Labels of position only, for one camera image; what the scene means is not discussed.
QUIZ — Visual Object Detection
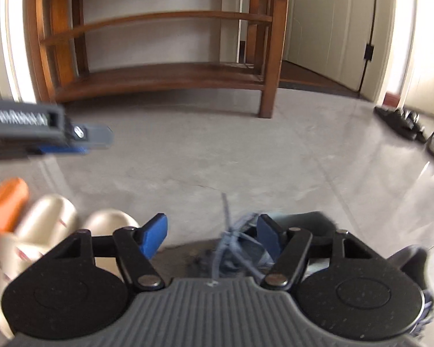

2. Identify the blue denim sneaker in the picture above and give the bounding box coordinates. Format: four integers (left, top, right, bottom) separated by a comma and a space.
206, 192, 338, 280

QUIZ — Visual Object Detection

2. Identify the orange textured rubber slipper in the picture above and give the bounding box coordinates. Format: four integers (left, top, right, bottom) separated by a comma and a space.
0, 177, 30, 280

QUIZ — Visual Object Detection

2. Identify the brown wooden shoe rack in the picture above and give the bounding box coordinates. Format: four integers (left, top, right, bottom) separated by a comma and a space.
23, 0, 290, 119

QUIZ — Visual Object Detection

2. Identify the cream heart print slipper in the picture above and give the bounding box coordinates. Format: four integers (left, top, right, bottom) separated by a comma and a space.
0, 194, 81, 337
82, 208, 140, 259

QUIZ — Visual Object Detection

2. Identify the white closet door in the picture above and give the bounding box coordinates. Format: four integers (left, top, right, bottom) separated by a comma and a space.
283, 0, 378, 95

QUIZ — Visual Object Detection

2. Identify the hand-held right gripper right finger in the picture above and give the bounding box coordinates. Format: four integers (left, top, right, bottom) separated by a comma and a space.
257, 214, 387, 292

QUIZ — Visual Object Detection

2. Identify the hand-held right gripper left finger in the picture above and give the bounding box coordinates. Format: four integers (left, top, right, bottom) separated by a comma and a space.
49, 213, 169, 292

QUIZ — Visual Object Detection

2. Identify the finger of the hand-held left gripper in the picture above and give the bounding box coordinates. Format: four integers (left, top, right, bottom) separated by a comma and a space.
40, 123, 115, 155

